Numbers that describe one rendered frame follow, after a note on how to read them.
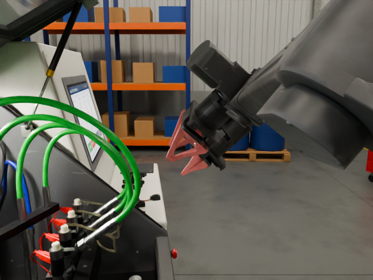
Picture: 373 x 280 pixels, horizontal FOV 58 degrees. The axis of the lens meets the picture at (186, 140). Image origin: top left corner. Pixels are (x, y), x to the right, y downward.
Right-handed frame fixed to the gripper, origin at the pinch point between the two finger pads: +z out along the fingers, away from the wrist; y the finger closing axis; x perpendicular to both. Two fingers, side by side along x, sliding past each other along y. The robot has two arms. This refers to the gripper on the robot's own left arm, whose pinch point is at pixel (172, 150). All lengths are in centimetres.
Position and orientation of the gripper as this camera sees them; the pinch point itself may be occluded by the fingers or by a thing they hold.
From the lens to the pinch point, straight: 65.3
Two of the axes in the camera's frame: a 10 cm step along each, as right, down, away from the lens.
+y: -0.5, 4.5, -8.9
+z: -6.8, 6.4, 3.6
